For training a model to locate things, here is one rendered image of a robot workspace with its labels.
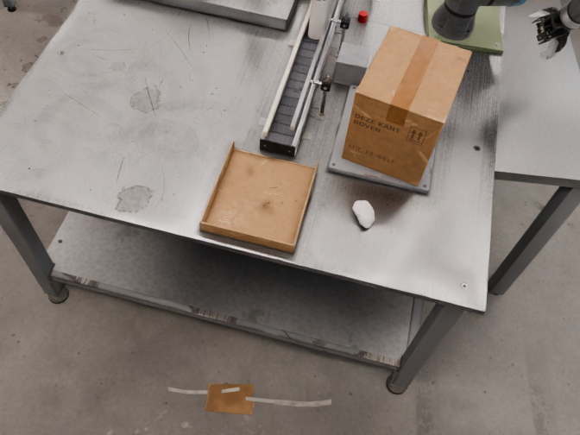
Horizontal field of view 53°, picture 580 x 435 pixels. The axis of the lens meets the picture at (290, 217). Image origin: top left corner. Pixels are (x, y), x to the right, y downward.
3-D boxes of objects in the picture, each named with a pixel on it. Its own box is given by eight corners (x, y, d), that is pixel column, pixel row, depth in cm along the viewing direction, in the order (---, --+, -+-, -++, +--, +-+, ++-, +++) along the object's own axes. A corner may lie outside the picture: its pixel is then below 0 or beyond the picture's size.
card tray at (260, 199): (233, 148, 175) (232, 140, 171) (317, 168, 173) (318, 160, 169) (200, 230, 158) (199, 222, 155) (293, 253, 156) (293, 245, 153)
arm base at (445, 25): (430, 7, 213) (439, -16, 204) (470, 14, 213) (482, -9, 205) (431, 36, 205) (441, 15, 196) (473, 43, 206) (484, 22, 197)
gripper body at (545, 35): (530, 22, 178) (551, 8, 166) (556, 15, 179) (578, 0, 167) (537, 46, 178) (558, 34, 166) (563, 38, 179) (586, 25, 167)
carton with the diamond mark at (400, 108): (374, 93, 189) (391, 24, 166) (444, 118, 185) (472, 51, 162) (340, 158, 173) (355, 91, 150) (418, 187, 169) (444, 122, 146)
